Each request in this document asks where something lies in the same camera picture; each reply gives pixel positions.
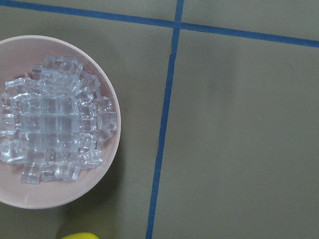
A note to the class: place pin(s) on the pink bowl of ice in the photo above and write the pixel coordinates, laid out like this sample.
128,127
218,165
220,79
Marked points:
17,54

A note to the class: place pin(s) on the yellow lemon right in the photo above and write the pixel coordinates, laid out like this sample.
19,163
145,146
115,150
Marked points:
82,235

